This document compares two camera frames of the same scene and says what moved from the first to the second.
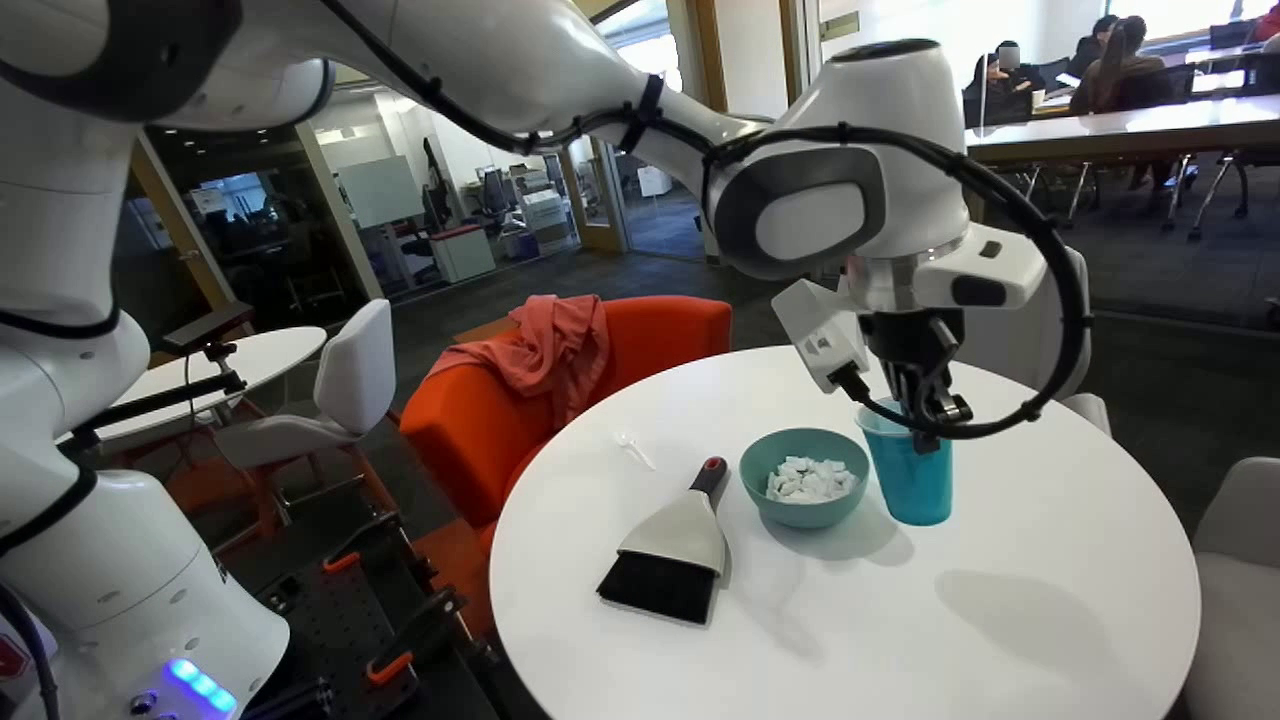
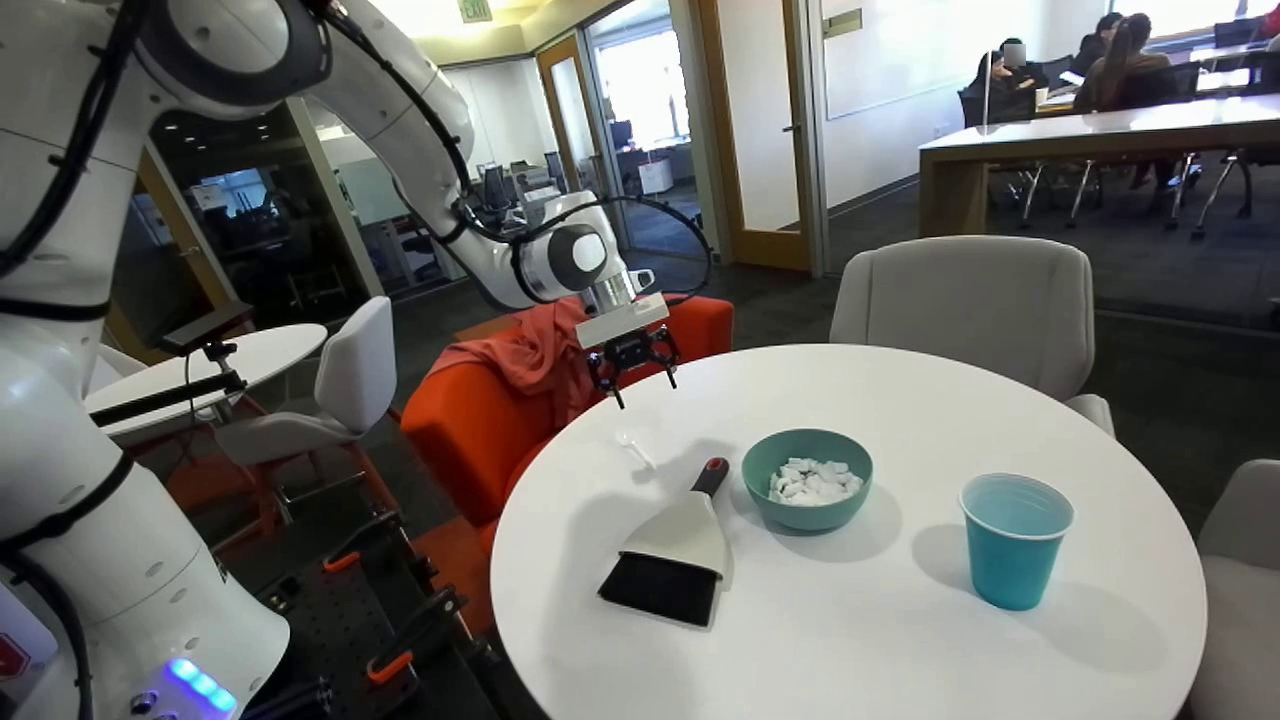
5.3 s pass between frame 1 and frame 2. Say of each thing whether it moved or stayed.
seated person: stayed
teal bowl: stayed
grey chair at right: stayed
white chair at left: stayed
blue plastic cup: moved
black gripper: moved
